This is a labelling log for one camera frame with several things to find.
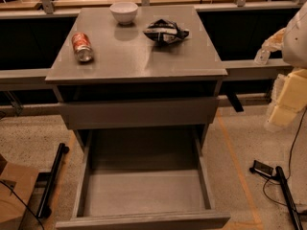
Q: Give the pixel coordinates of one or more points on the black crumpled chip bag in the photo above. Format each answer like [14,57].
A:
[164,31]

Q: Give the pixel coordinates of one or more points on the grey drawer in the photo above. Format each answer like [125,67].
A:
[139,113]
[144,179]

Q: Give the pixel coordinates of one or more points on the grey metal rail shelf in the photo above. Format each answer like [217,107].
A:
[238,70]

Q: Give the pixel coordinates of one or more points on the black floor bar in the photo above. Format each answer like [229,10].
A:
[44,210]
[288,198]

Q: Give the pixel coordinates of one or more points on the brown cardboard box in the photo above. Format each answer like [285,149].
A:
[17,183]

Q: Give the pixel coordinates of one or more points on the black left floor bar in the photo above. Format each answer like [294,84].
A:
[44,210]

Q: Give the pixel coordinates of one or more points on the clear sanitizer pump bottle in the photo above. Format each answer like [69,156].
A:
[262,56]

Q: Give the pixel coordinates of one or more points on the grey drawer cabinet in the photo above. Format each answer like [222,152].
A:
[129,66]

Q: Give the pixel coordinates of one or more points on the black device on floor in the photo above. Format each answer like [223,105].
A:
[262,169]

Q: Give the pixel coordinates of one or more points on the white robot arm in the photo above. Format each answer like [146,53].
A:
[291,40]

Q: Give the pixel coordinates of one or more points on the red soda can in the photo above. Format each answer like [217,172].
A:
[82,47]

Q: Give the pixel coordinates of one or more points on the black right floor bar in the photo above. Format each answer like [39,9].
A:
[288,198]

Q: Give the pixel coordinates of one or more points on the white ceramic bowl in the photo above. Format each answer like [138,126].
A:
[124,12]

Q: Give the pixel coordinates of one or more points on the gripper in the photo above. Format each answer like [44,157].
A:
[296,42]

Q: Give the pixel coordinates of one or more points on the grey top drawer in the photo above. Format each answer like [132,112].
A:
[139,113]

